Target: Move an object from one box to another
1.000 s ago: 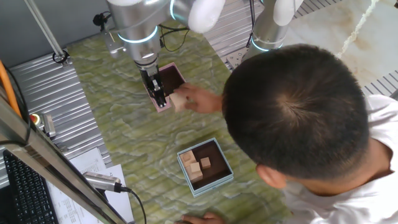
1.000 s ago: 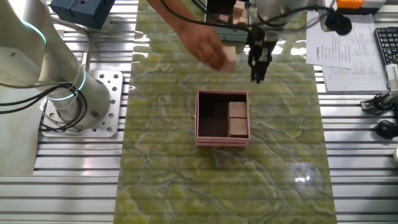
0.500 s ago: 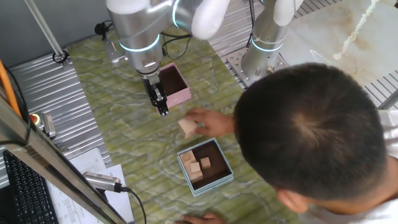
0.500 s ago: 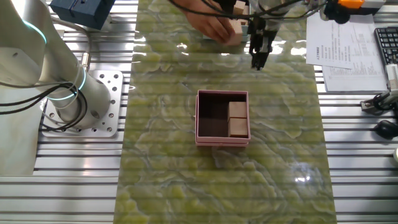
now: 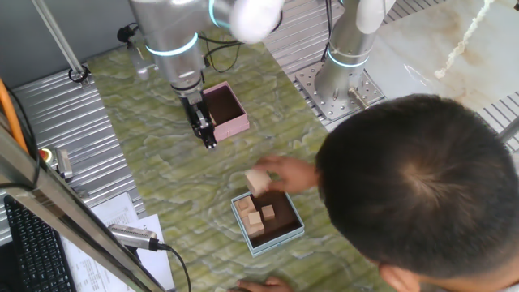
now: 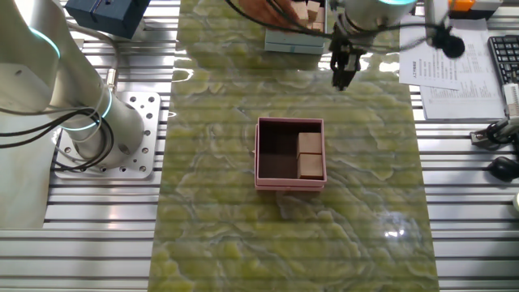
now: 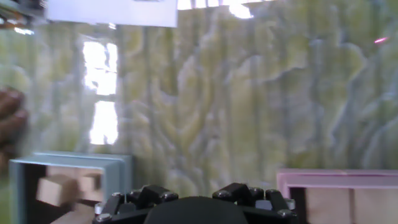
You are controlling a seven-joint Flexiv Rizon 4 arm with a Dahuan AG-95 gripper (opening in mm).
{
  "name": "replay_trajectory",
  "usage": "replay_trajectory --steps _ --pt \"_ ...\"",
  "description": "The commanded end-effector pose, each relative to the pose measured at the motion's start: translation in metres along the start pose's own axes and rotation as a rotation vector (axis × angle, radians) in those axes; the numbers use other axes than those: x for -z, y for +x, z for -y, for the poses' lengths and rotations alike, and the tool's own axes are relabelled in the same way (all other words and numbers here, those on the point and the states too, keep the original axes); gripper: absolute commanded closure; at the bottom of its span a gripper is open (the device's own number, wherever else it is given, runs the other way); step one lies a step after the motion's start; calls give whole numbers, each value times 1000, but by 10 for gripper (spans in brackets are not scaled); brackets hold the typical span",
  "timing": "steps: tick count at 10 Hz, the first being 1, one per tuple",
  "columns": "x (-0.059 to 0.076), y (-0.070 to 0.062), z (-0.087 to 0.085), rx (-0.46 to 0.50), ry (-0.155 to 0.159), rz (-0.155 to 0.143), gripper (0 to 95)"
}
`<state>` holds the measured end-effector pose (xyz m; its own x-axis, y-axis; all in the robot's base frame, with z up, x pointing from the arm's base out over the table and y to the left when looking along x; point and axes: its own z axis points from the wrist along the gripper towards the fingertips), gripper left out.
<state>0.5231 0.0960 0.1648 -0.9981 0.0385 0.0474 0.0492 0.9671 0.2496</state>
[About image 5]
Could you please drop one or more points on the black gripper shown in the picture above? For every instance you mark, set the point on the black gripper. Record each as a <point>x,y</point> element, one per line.
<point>196,113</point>

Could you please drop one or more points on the large light wooden block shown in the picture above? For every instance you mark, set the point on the large light wooden block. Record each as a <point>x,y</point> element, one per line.
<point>257,181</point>

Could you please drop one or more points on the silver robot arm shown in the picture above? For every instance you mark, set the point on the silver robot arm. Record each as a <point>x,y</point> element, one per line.
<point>170,36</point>

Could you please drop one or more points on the pink cardboard box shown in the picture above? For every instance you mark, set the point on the pink cardboard box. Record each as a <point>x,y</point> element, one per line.
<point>233,123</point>

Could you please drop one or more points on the light blue cardboard box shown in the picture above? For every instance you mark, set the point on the light blue cardboard box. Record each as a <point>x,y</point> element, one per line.
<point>280,239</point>

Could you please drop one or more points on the small silver metal box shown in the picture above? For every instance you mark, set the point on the small silver metal box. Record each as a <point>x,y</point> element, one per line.
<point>63,163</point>

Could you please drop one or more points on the person's right hand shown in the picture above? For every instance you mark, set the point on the person's right hand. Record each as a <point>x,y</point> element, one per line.
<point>294,172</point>

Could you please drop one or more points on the person's left hand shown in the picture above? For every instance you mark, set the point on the person's left hand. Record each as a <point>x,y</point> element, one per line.
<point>265,285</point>

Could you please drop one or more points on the green marble pattern table mat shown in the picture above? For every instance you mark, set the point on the green marble pattern table mat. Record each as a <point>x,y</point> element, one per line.
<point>182,174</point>

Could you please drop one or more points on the notched light wooden block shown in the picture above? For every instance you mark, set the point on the notched light wooden block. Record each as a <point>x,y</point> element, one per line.
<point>245,206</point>

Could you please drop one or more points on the small light wooden cube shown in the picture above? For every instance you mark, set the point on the small light wooden cube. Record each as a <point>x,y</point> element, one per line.
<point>268,212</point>
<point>254,217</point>

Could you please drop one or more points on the red emergency stop button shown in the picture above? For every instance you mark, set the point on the red emergency stop button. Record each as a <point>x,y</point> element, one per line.
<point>45,155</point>

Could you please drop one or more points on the printed white paper sheet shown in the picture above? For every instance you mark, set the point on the printed white paper sheet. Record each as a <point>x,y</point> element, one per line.
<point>97,267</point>

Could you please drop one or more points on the thin metal pole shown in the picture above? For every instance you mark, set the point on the thin metal pole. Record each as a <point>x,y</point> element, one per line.
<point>61,38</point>

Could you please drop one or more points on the orange tube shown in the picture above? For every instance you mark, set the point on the orange tube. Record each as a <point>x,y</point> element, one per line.
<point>12,117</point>

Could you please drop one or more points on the black computer keyboard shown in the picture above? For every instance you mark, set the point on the black computer keyboard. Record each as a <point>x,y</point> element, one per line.
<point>36,251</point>

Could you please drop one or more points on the person's black haired head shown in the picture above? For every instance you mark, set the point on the person's black haired head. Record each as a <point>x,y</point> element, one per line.
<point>421,182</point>

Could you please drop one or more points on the white marble pattern sheet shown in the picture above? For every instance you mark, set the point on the white marble pattern sheet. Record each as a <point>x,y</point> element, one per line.
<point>446,61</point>

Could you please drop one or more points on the grey bracket with black knob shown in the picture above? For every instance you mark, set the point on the grey bracket with black knob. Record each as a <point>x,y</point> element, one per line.
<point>140,61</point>

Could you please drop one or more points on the silver camera device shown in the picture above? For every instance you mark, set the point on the silver camera device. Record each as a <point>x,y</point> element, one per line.
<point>131,236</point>

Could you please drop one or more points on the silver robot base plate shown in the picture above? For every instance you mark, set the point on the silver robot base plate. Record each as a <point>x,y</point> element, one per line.
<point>336,103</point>

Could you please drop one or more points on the steel frame bar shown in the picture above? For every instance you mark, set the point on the steel frame bar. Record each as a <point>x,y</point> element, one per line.
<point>61,211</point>

